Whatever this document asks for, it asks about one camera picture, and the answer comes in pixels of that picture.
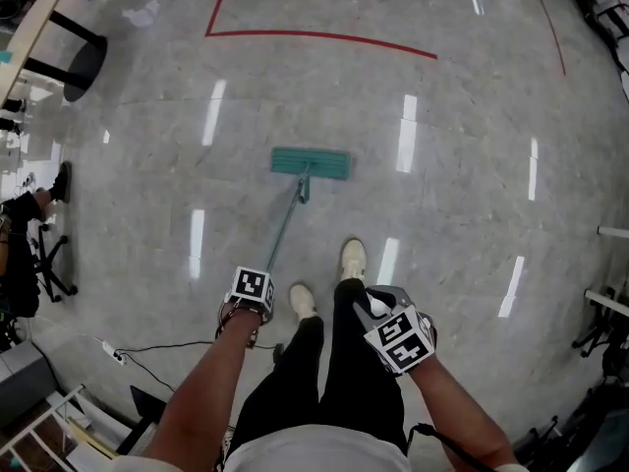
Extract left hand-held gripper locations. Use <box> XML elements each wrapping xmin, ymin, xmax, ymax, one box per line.
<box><xmin>215</xmin><ymin>265</ymin><xmax>276</xmax><ymax>348</ymax></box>

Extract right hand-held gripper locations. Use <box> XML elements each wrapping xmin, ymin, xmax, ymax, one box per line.
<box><xmin>352</xmin><ymin>285</ymin><xmax>437</xmax><ymax>376</ymax></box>

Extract teal mop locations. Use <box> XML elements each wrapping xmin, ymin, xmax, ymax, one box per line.
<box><xmin>264</xmin><ymin>146</ymin><xmax>354</xmax><ymax>274</ymax></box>

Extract person's right forearm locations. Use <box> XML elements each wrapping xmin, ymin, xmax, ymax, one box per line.
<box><xmin>410</xmin><ymin>354</ymin><xmax>517</xmax><ymax>472</ymax></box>

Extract person's left forearm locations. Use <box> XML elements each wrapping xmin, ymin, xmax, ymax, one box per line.
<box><xmin>146</xmin><ymin>310</ymin><xmax>264</xmax><ymax>472</ymax></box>

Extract person's left white shoe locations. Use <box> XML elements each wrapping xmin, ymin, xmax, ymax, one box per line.
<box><xmin>288</xmin><ymin>282</ymin><xmax>316</xmax><ymax>320</ymax></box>

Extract person's white shoe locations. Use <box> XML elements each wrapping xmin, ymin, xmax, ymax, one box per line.
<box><xmin>288</xmin><ymin>282</ymin><xmax>316</xmax><ymax>320</ymax></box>
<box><xmin>339</xmin><ymin>237</ymin><xmax>369</xmax><ymax>282</ymax></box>

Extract person's right white shoe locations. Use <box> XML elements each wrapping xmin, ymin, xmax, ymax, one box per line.
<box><xmin>339</xmin><ymin>237</ymin><xmax>369</xmax><ymax>282</ymax></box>

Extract person's right leg black trousers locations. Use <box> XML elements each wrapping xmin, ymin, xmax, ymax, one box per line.
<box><xmin>318</xmin><ymin>277</ymin><xmax>409</xmax><ymax>454</ymax></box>

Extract person's leg black trousers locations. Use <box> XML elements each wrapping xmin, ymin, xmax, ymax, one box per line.
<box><xmin>228</xmin><ymin>315</ymin><xmax>325</xmax><ymax>456</ymax></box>
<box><xmin>318</xmin><ymin>277</ymin><xmax>409</xmax><ymax>454</ymax></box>

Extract person's left leg black trousers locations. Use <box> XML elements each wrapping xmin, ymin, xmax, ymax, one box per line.
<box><xmin>228</xmin><ymin>315</ymin><xmax>325</xmax><ymax>456</ymax></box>

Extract person's white shirt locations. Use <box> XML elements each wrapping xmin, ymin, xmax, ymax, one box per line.
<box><xmin>110</xmin><ymin>423</ymin><xmax>532</xmax><ymax>472</ymax></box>

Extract white power strip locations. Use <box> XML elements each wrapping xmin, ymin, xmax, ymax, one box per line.
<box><xmin>101</xmin><ymin>340</ymin><xmax>128</xmax><ymax>366</ymax></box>

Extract black desk foot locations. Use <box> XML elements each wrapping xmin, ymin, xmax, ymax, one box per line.
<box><xmin>115</xmin><ymin>384</ymin><xmax>171</xmax><ymax>456</ymax></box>

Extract white metal shelf rack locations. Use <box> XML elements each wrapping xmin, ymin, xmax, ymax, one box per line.
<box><xmin>0</xmin><ymin>383</ymin><xmax>119</xmax><ymax>472</ymax></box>

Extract wooden table with black base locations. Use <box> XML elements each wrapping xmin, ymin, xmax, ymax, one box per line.
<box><xmin>0</xmin><ymin>0</ymin><xmax>108</xmax><ymax>105</ymax></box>

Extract black flatbed trolley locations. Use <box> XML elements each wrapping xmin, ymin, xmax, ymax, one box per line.
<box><xmin>592</xmin><ymin>0</ymin><xmax>629</xmax><ymax>76</ymax></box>

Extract black power cable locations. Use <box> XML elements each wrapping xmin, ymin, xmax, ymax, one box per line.
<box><xmin>115</xmin><ymin>340</ymin><xmax>286</xmax><ymax>395</ymax></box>

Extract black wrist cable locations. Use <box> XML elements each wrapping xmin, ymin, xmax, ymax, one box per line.
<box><xmin>406</xmin><ymin>423</ymin><xmax>492</xmax><ymax>472</ymax></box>

